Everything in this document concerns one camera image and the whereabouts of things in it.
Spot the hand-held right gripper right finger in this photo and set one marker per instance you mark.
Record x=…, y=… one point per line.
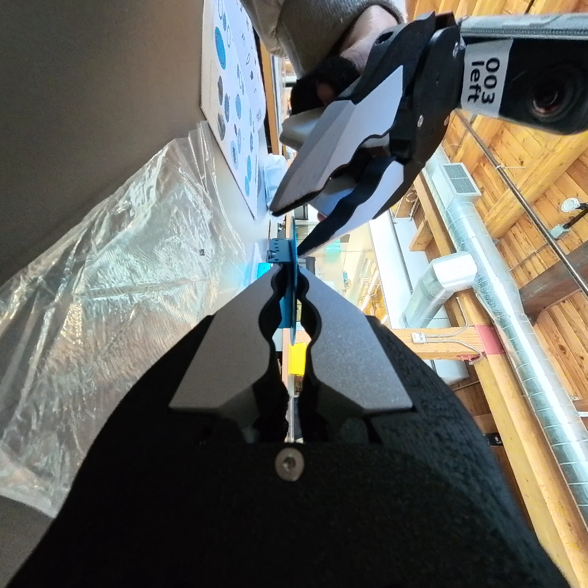
x=363, y=363

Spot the wooden ceiling beam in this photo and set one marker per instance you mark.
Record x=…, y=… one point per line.
x=441, y=344

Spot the grey electrical box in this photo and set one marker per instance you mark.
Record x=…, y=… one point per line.
x=419, y=337

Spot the blue metal U bracket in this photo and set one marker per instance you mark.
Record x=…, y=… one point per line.
x=264, y=269

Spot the crumpled white plastic bag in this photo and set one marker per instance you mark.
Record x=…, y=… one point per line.
x=274, y=179

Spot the white track spotlight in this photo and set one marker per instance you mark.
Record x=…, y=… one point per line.
x=569, y=204

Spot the yellow bin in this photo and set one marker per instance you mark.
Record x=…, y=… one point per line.
x=297, y=358

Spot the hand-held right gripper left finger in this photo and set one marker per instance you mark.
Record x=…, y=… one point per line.
x=220, y=363

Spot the blue round plate with bracket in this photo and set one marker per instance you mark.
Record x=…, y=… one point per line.
x=280, y=250

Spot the thick wooden post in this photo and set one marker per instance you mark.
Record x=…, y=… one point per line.
x=505, y=390

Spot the instruction booklet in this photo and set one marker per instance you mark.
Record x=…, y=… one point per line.
x=229, y=92

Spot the clear plastic bag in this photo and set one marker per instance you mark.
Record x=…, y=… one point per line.
x=92, y=298

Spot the red metal bracket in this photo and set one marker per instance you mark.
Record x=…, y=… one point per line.
x=489, y=340

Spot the white air vent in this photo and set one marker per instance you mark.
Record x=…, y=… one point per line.
x=459, y=179

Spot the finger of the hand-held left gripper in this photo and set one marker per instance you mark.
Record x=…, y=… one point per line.
x=381, y=193
x=330, y=147

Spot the silver air duct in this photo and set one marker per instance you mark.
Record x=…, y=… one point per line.
x=505, y=298

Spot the person's left hand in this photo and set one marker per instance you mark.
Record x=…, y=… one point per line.
x=367, y=32

